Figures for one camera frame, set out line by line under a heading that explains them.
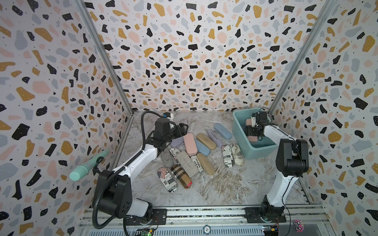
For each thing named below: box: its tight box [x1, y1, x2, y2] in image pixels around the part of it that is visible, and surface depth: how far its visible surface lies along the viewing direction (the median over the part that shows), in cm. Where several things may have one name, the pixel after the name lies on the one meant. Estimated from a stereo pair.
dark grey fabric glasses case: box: [160, 150, 175, 168], surface depth 94 cm
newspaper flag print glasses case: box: [221, 144, 234, 169], surface depth 95 cm
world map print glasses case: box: [230, 143, 245, 167], surface depth 96 cm
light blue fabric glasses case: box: [214, 122, 233, 140], surface depth 111 cm
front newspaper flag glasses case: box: [157, 167, 179, 194], surface depth 85 cm
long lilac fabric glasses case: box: [170, 136, 184, 148], surface depth 101 cm
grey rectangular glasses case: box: [175, 150, 200, 177], surface depth 87 cm
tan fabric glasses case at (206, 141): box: [196, 132, 217, 150], surface depth 102 cm
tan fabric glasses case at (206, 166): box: [196, 152, 216, 176], surface depth 89 cm
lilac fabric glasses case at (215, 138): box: [206, 129, 222, 148], surface depth 101 cm
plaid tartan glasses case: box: [170, 164, 193, 189], surface depth 86 cm
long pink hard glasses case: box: [183, 132, 198, 156], surface depth 97 cm
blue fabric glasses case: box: [194, 138, 211, 156], surface depth 98 cm
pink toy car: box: [293, 219, 305, 233], surface depth 72 cm
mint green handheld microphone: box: [69, 148, 110, 182], surface depth 55 cm
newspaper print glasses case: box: [189, 154, 204, 173], surface depth 92 cm
